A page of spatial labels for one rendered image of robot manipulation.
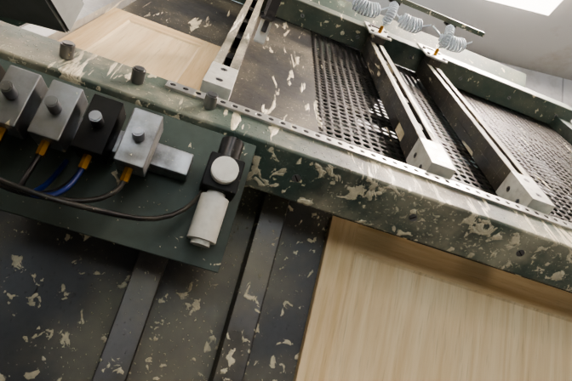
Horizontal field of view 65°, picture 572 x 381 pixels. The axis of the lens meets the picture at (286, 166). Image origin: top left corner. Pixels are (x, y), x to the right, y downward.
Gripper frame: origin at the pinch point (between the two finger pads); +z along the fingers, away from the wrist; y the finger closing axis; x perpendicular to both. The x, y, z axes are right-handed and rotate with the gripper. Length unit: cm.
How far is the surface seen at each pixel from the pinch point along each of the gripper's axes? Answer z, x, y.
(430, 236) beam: 12, -43, -55
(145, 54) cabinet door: 9.7, 25.5, -21.5
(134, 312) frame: 44, 10, -65
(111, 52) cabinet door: 9.9, 31.6, -26.8
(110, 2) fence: 8.0, 39.9, -1.0
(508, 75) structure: 1, -147, 110
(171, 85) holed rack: 5.2, 16.6, -42.7
